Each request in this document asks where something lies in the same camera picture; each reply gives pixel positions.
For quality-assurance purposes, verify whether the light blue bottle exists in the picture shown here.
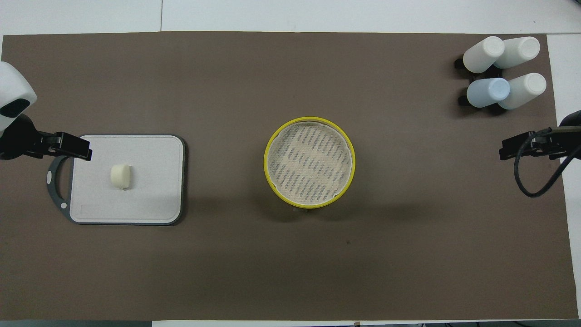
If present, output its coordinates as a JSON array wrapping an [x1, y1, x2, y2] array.
[[466, 77, 511, 109]]

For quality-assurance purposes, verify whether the white steamed bun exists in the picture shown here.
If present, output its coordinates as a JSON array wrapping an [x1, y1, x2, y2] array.
[[110, 164, 132, 190]]

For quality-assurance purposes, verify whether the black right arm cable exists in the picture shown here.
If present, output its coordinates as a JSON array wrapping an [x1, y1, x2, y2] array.
[[513, 128, 581, 198]]

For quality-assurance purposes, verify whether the white bottle top left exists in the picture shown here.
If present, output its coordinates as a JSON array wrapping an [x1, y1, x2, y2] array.
[[463, 36, 505, 74]]

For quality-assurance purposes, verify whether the white mesh steamer liner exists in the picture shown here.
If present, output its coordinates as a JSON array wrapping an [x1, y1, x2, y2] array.
[[267, 120, 353, 204]]

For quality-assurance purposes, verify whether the yellow bamboo steamer tier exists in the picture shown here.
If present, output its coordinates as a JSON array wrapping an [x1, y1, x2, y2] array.
[[264, 116, 356, 210]]

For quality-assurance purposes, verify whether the white bottle top right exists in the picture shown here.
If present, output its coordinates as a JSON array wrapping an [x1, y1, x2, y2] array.
[[494, 36, 541, 69]]

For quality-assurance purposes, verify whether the black cup rack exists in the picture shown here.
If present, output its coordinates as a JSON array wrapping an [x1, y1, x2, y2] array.
[[454, 55, 505, 108]]

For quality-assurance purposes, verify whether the white cutting board grey rim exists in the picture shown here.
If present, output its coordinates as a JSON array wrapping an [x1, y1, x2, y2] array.
[[46, 134, 187, 226]]

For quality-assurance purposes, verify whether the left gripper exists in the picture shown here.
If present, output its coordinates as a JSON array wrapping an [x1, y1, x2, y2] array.
[[0, 114, 93, 161]]

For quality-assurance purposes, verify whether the brown table mat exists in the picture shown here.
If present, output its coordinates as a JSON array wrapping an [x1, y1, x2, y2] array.
[[0, 31, 578, 321]]

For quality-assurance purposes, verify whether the white bottle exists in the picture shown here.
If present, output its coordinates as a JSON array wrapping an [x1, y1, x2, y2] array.
[[494, 36, 541, 69], [498, 73, 547, 110], [463, 36, 505, 74]]

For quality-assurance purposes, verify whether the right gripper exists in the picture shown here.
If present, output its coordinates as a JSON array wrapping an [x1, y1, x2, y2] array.
[[500, 127, 581, 160]]

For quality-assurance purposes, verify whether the white bottle bottom right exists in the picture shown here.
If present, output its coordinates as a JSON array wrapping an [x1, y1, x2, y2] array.
[[498, 73, 547, 110]]

